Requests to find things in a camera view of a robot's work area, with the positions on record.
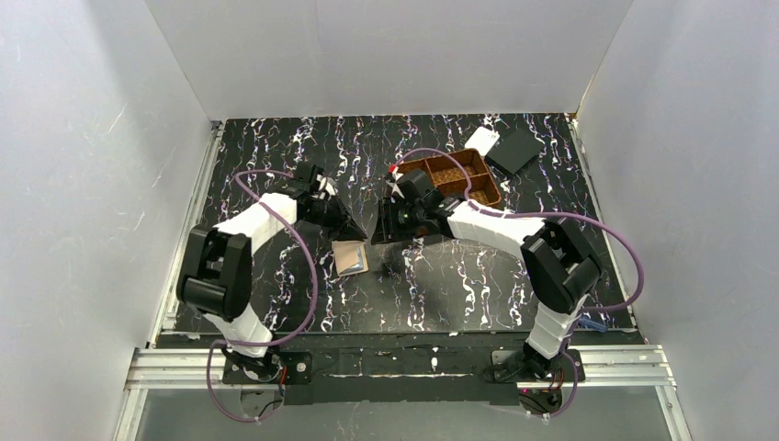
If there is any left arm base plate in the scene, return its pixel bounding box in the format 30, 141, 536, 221
221, 349, 312, 386

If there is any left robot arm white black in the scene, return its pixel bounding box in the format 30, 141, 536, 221
175, 163, 367, 359

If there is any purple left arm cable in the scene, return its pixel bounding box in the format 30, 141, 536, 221
207, 169, 320, 424

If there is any black flat box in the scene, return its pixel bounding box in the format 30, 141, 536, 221
485, 129, 545, 177

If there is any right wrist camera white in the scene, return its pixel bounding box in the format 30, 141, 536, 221
384, 164, 411, 200

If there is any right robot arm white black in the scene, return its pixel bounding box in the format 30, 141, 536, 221
370, 169, 604, 360

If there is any white small box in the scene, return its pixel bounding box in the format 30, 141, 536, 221
464, 127, 500, 157

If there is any red blue screwdriver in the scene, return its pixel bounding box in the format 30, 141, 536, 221
578, 316, 609, 333

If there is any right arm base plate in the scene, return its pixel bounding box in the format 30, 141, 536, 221
481, 349, 586, 389

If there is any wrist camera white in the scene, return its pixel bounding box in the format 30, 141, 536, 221
384, 164, 411, 200
315, 175, 338, 200

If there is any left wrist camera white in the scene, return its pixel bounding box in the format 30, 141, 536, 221
315, 175, 338, 200

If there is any brown woven divided basket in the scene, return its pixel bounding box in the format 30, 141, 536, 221
397, 149, 502, 209

